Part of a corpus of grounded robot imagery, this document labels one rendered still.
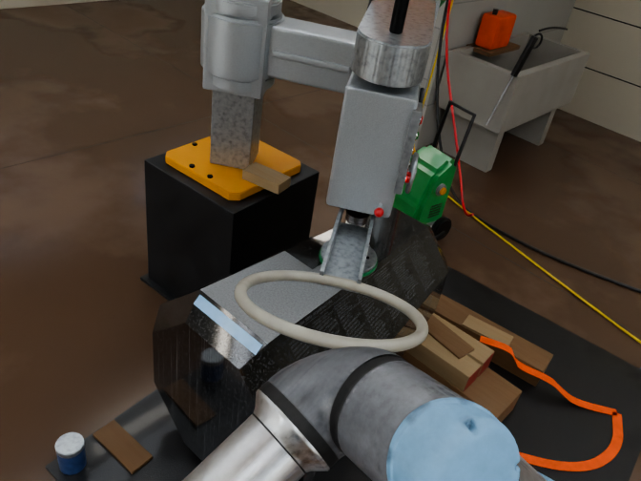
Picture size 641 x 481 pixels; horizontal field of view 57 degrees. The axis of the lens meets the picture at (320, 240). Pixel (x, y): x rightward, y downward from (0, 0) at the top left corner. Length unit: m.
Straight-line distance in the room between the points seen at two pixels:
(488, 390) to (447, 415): 2.35
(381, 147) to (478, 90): 3.00
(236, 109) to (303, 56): 0.40
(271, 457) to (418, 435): 0.17
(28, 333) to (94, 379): 0.45
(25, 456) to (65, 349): 0.56
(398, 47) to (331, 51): 0.80
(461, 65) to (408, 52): 3.14
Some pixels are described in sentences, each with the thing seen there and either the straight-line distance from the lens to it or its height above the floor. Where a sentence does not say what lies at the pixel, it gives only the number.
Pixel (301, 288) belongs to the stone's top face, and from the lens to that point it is 2.09.
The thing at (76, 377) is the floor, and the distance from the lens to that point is 2.91.
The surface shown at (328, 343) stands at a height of 1.26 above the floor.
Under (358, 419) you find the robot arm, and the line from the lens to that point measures 0.59.
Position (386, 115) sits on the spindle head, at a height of 1.46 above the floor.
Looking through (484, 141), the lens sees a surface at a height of 0.24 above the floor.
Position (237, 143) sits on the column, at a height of 0.91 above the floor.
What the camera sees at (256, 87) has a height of 1.20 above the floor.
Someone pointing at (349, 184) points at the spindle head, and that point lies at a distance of 1.93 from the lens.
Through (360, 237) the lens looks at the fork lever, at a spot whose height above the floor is 1.06.
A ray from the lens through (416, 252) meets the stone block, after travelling 2.47.
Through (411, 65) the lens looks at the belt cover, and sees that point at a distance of 1.75.
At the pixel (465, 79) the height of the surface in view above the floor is 0.70.
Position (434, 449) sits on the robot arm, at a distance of 0.53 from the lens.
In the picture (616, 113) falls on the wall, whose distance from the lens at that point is 6.82.
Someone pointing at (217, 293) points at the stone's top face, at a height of 0.81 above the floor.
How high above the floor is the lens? 2.15
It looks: 35 degrees down
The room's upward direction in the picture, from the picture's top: 10 degrees clockwise
